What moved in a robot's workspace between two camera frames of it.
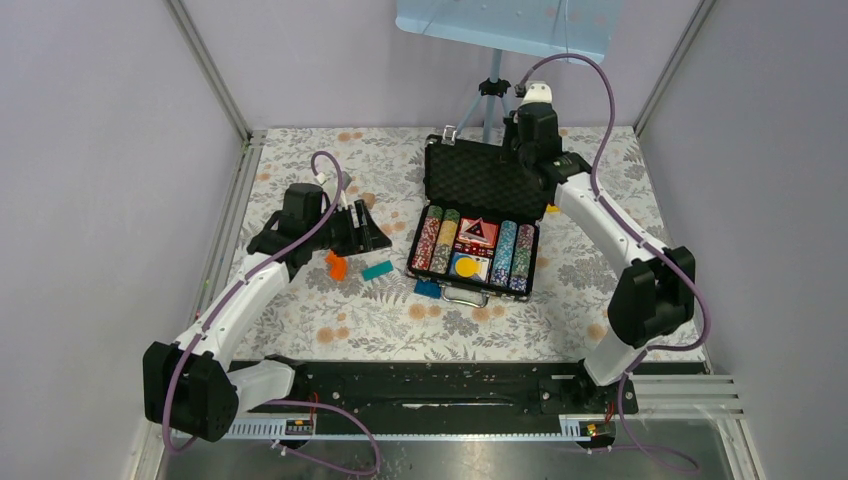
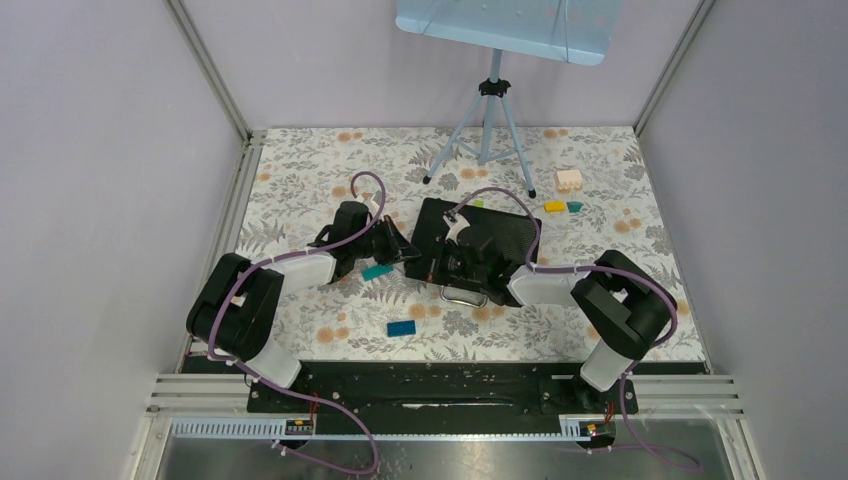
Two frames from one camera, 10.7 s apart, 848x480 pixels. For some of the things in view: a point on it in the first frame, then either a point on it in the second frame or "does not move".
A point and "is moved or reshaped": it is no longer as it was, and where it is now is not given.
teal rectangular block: [377, 269] does not move
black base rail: [339, 391] does not move
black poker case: [477, 231] is moved or reshaped
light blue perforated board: [549, 29] does not move
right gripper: [510, 130] → [438, 264]
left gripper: [367, 236] → [398, 249]
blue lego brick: [428, 288] → [401, 328]
